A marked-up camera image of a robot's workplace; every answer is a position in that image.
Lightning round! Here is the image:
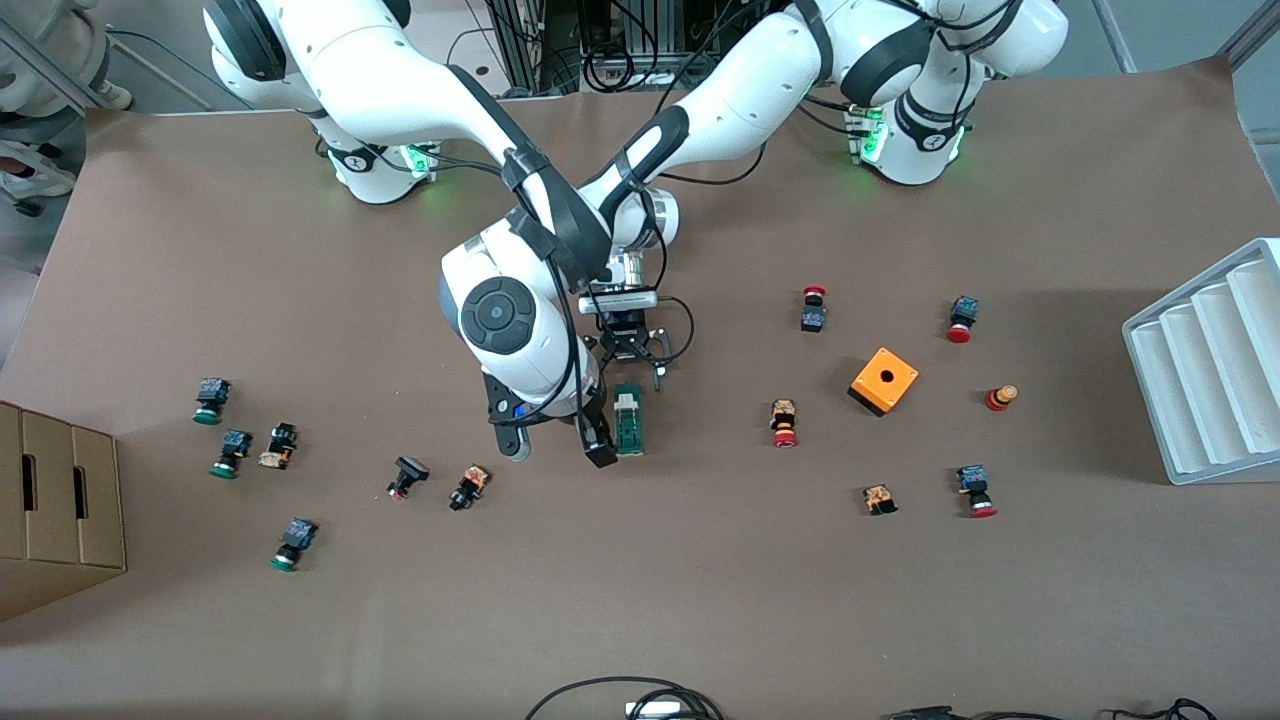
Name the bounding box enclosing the black selector switch orange block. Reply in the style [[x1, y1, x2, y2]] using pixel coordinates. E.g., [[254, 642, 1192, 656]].
[[448, 463, 492, 513]]

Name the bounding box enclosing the aluminium frame bar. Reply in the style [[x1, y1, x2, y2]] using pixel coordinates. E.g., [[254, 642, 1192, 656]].
[[1222, 0, 1280, 71]]

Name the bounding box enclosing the equipment rack with cables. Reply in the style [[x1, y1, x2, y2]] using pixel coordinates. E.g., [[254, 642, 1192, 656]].
[[470, 0, 791, 96]]

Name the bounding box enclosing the green load switch white handle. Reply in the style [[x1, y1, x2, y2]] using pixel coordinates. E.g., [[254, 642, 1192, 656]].
[[612, 381, 647, 458]]

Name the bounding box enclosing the black flat cable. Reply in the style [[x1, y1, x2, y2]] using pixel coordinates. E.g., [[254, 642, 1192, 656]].
[[880, 705, 1061, 720]]

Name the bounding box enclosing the thin black tangled cable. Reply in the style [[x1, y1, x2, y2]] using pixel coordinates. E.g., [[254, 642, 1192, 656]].
[[1100, 698, 1221, 720]]

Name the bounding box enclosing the white sneaker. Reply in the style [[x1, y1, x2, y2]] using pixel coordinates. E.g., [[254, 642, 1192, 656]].
[[0, 150, 79, 216]]

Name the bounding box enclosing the black selector switch tan block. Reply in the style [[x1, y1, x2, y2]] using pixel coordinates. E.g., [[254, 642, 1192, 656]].
[[257, 421, 300, 471]]

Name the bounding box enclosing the green mushroom pushbutton switch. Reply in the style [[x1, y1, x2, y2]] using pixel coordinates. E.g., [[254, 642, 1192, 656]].
[[208, 429, 254, 481], [192, 377, 233, 426], [268, 517, 320, 573]]

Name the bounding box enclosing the black looped cable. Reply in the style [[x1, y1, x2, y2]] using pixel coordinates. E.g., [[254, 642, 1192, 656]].
[[524, 676, 725, 720]]

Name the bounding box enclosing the black square pushbutton switch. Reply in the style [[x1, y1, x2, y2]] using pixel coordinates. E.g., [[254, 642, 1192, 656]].
[[386, 455, 431, 502]]

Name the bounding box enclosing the white stepped plastic tray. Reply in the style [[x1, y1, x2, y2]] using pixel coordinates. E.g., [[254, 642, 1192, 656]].
[[1121, 237, 1280, 487]]

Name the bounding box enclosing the brown cardboard box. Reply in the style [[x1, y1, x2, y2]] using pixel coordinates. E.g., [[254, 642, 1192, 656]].
[[0, 400, 128, 623]]

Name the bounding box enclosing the orange button enclosure box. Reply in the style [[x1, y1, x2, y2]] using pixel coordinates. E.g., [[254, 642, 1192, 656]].
[[847, 346, 920, 418]]

